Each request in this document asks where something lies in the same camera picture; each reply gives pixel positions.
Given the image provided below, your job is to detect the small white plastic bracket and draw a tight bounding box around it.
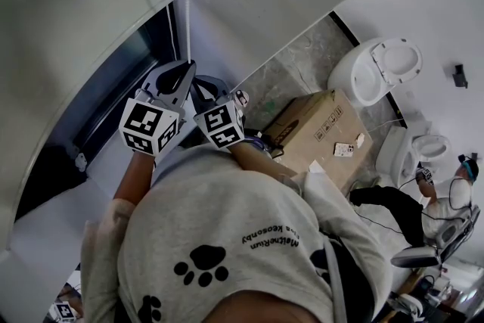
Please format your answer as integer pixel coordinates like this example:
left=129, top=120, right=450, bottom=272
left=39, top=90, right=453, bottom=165
left=74, top=152, right=90, bottom=173

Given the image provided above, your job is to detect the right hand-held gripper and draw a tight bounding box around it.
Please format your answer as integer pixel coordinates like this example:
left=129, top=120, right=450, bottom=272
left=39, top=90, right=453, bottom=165
left=191, top=75, right=250, bottom=153

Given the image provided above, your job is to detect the grey paw-print sweatshirt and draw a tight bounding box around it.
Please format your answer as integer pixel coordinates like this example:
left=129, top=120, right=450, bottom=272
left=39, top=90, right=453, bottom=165
left=81, top=145, right=392, bottom=323

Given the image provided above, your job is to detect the round white tankless toilet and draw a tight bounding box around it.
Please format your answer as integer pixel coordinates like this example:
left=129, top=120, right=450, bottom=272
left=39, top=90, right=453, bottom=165
left=327, top=36, right=424, bottom=107

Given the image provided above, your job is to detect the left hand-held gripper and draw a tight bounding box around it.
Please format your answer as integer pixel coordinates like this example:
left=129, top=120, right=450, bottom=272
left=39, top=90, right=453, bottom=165
left=119, top=59, right=198, bottom=157

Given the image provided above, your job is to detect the pile of electronic equipment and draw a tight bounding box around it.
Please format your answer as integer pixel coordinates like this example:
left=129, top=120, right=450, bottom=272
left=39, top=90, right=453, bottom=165
left=389, top=268, right=484, bottom=323

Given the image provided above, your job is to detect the white toilet with tank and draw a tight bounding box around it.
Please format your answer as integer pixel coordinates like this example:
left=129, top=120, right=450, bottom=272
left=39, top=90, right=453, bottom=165
left=374, top=124, right=453, bottom=188

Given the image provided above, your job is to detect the grey chair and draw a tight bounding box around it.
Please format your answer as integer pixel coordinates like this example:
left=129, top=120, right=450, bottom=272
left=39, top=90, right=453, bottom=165
left=391, top=206, right=481, bottom=269

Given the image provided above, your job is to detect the white roller blind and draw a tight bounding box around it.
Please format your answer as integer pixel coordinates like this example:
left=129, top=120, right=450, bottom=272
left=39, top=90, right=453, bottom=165
left=0, top=0, right=178, bottom=258

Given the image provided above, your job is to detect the white windowsill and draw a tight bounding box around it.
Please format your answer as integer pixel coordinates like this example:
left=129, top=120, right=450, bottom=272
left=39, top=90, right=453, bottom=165
left=0, top=113, right=201, bottom=323

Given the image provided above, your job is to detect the white bead pull chain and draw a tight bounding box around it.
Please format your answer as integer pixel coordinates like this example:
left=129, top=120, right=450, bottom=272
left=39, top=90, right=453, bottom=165
left=155, top=0, right=194, bottom=65

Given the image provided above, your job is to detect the dark framed window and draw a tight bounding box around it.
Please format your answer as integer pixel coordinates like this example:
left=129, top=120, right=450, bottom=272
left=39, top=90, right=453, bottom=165
left=14, top=0, right=182, bottom=220

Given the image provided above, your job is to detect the white patterned phone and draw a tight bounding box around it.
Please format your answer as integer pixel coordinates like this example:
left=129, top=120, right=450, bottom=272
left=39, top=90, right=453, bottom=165
left=332, top=141, right=355, bottom=159

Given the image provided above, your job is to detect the large cardboard box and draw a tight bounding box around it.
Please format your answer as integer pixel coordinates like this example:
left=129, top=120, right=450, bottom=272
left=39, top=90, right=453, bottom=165
left=262, top=88, right=375, bottom=194

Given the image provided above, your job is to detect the black bag with grey strap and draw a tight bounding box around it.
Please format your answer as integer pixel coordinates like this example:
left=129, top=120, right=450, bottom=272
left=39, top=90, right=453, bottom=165
left=321, top=238, right=379, bottom=323

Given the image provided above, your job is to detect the person's right forearm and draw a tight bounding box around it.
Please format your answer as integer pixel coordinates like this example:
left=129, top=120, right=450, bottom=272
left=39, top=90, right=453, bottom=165
left=228, top=141, right=299, bottom=182

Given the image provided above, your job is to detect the person's head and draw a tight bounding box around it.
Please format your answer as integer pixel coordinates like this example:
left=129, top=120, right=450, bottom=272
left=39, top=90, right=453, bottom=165
left=211, top=289, right=326, bottom=323

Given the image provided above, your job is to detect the white floor cable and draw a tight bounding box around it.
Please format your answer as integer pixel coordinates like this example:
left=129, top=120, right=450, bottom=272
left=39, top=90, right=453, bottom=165
left=368, top=119, right=404, bottom=133

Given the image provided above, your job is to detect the person's left forearm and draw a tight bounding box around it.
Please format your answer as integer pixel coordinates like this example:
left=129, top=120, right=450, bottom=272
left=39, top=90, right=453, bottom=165
left=113, top=151, right=156, bottom=207

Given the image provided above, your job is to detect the black wall-mounted holder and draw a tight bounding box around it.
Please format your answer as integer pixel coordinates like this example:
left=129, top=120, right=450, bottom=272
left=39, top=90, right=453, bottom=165
left=452, top=64, right=469, bottom=89

